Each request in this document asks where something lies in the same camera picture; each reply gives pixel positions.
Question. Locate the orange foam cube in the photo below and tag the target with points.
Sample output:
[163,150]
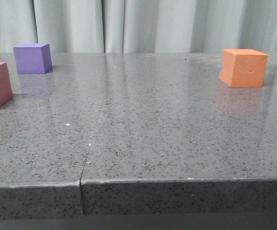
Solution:
[243,68]

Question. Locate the grey pleated curtain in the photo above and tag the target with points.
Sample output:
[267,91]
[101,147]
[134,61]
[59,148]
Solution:
[139,26]

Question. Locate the purple foam cube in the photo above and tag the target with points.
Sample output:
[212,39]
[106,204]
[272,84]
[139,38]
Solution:
[33,58]

